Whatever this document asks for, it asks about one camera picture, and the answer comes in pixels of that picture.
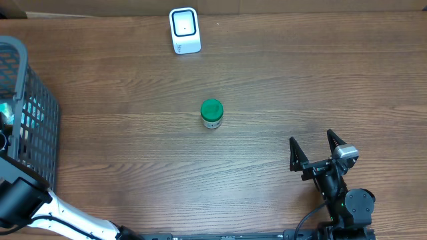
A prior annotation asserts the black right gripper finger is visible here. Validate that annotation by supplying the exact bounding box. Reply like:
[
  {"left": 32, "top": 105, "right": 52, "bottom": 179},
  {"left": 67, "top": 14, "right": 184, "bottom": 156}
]
[
  {"left": 290, "top": 137, "right": 309, "bottom": 171},
  {"left": 326, "top": 129, "right": 346, "bottom": 154}
]

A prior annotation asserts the green lid jar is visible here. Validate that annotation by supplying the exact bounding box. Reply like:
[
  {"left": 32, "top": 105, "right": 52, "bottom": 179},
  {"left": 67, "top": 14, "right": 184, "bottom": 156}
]
[{"left": 200, "top": 99, "right": 224, "bottom": 129}]

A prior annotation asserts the teal tissue pack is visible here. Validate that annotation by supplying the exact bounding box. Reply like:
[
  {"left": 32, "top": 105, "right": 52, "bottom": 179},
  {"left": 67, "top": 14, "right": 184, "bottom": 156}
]
[{"left": 21, "top": 99, "right": 45, "bottom": 129}]

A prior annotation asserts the small teal gum pack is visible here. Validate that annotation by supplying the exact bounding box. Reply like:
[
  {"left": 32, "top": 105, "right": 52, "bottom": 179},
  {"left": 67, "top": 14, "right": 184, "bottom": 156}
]
[{"left": 0, "top": 103, "right": 14, "bottom": 125}]

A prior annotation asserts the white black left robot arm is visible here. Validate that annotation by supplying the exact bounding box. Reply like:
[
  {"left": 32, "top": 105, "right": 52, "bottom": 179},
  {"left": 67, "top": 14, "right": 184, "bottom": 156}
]
[{"left": 1, "top": 153, "right": 142, "bottom": 239}]

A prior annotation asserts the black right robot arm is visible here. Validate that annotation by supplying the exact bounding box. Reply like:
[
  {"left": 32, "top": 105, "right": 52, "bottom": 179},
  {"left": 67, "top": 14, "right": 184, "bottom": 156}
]
[{"left": 284, "top": 129, "right": 376, "bottom": 240}]

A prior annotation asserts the white barcode scanner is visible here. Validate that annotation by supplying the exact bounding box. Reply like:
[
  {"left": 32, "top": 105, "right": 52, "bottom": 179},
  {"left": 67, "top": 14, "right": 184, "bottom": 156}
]
[{"left": 169, "top": 7, "right": 201, "bottom": 55}]

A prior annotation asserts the grey plastic mesh basket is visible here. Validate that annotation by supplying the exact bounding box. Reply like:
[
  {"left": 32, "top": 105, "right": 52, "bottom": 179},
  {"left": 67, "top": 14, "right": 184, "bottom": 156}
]
[{"left": 1, "top": 36, "right": 61, "bottom": 190}]

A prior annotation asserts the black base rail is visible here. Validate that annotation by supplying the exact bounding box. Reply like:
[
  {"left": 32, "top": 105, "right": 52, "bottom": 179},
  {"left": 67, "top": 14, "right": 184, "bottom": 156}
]
[{"left": 139, "top": 229, "right": 321, "bottom": 240}]

